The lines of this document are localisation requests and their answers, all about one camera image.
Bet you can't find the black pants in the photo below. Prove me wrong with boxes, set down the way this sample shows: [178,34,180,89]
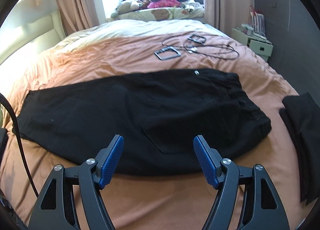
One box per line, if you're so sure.
[17,69,271,176]

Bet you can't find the orange bed duvet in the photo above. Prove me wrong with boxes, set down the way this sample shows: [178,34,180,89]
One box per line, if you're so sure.
[1,20,313,229]

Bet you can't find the folded black garment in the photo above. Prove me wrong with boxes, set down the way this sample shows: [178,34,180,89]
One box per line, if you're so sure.
[279,93,319,205]

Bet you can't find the white bedside drawer cabinet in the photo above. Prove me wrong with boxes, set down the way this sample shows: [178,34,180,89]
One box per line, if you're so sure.
[231,6,275,63]

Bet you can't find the cream padded headboard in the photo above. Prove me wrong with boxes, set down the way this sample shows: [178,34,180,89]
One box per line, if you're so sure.
[1,10,66,63]

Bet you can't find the pile of plush toys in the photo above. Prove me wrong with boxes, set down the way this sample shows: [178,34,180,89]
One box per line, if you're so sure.
[106,0,205,22]

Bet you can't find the black cable at left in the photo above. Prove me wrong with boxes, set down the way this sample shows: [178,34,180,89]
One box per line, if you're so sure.
[0,92,40,198]

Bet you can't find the black cable on bed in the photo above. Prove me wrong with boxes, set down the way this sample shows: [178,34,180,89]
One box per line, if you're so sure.
[161,33,240,61]

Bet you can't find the grey square frame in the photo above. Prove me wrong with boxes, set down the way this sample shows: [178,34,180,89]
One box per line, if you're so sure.
[154,46,181,61]

